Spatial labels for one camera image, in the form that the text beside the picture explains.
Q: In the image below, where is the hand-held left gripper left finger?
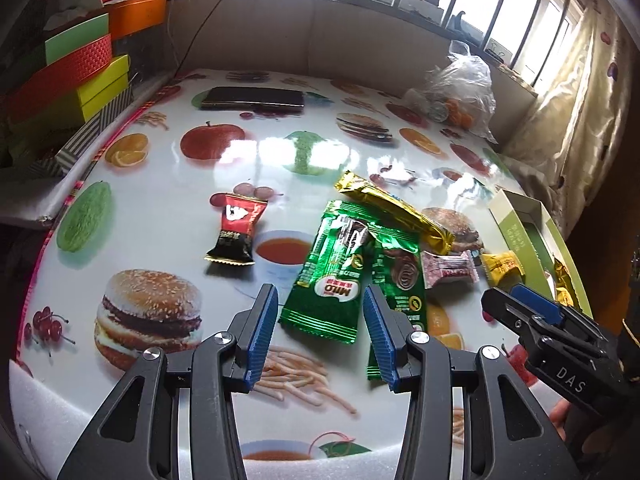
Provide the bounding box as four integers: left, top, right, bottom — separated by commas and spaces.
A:
57, 284, 279, 480

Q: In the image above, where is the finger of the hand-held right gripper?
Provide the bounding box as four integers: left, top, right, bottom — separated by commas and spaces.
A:
511, 284, 621, 356
481, 287, 566, 348

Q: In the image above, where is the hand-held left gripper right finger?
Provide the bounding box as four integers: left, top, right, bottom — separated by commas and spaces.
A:
362, 286, 581, 480

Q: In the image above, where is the gold stick sachet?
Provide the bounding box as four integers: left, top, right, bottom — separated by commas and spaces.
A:
481, 252, 526, 286
552, 260, 576, 306

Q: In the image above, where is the green drink sachet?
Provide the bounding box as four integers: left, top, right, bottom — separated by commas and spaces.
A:
279, 200, 381, 346
366, 225, 429, 381

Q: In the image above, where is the small pink snack packet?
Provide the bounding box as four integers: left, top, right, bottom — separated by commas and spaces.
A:
420, 250, 476, 289

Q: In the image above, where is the green cardboard box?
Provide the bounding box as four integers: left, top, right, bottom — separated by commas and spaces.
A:
487, 189, 593, 321

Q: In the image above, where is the red black candy packet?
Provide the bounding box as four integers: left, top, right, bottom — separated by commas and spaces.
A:
204, 192, 269, 266

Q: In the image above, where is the long gold snack bar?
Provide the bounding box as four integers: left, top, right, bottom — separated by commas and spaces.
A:
334, 170, 456, 256

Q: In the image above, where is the person's right hand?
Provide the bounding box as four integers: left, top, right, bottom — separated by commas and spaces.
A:
549, 399, 573, 441

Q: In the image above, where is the fruit printed tablecloth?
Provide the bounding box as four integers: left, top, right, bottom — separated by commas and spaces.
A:
10, 67, 596, 480

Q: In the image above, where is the beige spotted curtain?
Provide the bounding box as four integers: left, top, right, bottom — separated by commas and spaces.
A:
500, 5, 632, 241

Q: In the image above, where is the clear plastic bag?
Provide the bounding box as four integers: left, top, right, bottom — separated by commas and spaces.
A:
402, 40, 498, 143

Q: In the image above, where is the black smartphone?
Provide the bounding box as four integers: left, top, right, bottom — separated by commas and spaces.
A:
200, 86, 306, 113

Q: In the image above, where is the black white striped box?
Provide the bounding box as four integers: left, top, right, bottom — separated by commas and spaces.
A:
30, 85, 136, 181

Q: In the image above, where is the red textured box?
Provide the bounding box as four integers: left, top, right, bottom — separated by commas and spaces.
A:
5, 34, 113, 121

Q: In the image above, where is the orange box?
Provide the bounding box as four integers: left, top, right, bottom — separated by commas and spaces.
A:
107, 0, 167, 41

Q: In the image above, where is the light green box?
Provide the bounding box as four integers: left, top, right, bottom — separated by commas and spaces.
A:
44, 12, 110, 66

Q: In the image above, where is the black cable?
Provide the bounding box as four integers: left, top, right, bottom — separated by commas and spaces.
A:
170, 0, 226, 81

